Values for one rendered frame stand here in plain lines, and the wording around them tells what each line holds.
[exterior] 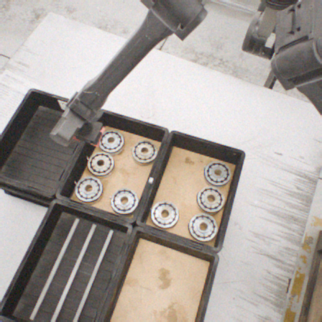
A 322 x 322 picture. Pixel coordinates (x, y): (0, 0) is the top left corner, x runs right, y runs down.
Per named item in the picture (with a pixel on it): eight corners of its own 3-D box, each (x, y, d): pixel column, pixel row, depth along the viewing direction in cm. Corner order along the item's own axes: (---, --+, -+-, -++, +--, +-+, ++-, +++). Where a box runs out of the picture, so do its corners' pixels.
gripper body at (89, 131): (95, 144, 101) (90, 131, 95) (65, 134, 103) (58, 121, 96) (103, 126, 104) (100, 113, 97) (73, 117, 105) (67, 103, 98)
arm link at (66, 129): (105, 109, 89) (77, 88, 85) (83, 144, 84) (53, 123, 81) (90, 120, 99) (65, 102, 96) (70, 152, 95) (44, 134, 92)
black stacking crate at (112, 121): (103, 123, 143) (99, 108, 133) (168, 144, 139) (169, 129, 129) (62, 208, 127) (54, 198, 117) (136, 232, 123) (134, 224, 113)
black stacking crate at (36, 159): (39, 104, 147) (31, 88, 136) (102, 123, 143) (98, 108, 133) (-9, 184, 131) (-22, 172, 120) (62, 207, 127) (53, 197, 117)
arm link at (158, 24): (210, 6, 63) (167, -39, 59) (205, 20, 60) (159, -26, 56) (100, 116, 93) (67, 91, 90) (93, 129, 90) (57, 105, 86)
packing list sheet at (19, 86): (3, 68, 169) (2, 67, 168) (42, 84, 165) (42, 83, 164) (-40, 118, 156) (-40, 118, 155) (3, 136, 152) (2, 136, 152)
